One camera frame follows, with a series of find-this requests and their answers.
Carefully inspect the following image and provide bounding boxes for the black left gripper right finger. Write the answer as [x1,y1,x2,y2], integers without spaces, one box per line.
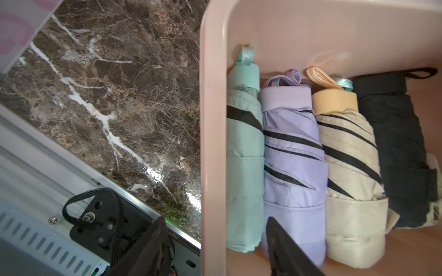
[266,217,323,276]

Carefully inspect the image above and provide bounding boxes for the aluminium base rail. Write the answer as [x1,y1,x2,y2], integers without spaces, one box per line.
[0,103,201,276]

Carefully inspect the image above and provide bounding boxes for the pink plastic storage box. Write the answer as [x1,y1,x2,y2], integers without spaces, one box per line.
[200,1,442,276]

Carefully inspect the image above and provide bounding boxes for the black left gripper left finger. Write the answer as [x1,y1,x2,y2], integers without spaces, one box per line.
[104,217,172,276]

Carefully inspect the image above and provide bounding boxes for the lavender purple umbrella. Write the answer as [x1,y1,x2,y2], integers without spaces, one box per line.
[259,69,329,267]

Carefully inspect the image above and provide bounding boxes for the cream umbrella black straps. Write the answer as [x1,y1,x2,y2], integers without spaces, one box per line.
[305,65,401,270]

